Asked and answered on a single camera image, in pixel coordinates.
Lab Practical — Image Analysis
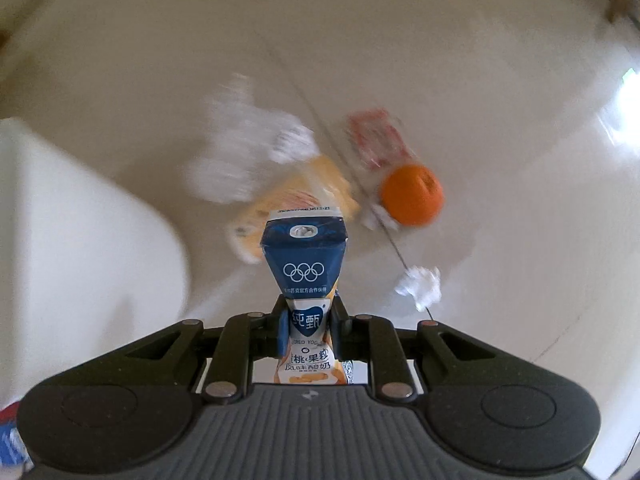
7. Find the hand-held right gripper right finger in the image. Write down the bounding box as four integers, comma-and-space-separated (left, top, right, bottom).
331, 297, 571, 401

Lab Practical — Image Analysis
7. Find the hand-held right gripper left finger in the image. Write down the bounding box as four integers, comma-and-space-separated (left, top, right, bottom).
45, 295, 291, 401

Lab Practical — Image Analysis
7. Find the blue yogurt carton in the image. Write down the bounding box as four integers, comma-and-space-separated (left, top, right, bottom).
261, 206, 357, 386

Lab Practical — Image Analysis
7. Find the red snack packet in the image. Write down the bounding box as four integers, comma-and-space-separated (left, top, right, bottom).
345, 109, 418, 173

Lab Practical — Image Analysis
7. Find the white plastic trash bin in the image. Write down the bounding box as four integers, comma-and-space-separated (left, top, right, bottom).
0, 117, 190, 411

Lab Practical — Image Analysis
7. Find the crumpled white tissue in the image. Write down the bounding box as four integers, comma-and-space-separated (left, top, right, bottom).
394, 266, 442, 311

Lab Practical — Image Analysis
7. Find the yellow paper cup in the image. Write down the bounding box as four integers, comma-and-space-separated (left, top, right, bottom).
227, 154, 361, 266

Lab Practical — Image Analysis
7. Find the orange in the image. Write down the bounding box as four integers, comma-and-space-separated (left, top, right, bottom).
380, 164, 445, 227

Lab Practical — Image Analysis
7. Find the crumpled clear plastic wrap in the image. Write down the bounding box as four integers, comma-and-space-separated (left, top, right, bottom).
185, 75, 301, 206

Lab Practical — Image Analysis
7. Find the small crumpled white paper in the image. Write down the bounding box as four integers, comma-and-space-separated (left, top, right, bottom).
267, 122, 321, 166

